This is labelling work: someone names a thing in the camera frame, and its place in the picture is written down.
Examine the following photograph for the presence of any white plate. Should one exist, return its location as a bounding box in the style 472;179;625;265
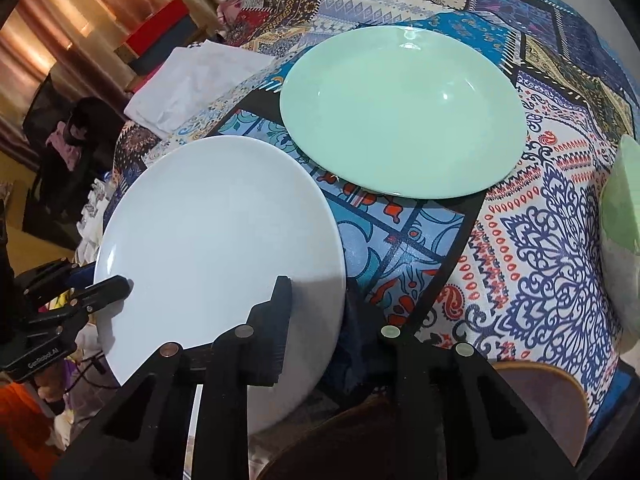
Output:
93;135;348;436

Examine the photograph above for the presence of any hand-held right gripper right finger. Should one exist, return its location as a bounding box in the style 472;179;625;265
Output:
345;292;593;480

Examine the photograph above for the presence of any brown curtain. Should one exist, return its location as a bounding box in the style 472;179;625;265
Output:
0;0;221;136

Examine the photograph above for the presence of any orange cloth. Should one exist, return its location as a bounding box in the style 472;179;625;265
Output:
0;382;62;480

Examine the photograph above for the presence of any green bowl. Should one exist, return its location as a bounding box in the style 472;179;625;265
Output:
599;135;640;357

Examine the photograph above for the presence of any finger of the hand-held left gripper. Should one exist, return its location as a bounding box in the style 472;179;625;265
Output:
25;275;134;343
20;257;97;303

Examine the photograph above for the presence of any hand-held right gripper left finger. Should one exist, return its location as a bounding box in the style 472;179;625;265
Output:
50;275;293;480

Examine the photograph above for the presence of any black chair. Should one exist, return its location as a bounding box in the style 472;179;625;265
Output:
22;75;127;252

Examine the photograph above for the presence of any white folded cloth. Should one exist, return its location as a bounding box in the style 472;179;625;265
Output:
124;40;277;139

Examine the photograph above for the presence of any pink cloth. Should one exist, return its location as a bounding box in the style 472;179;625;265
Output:
46;120;87;169

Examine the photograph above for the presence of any green plate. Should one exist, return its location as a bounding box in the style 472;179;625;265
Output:
279;25;529;199

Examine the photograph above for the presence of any patchwork patterned tablecloth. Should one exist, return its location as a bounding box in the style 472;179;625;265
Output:
112;0;640;463

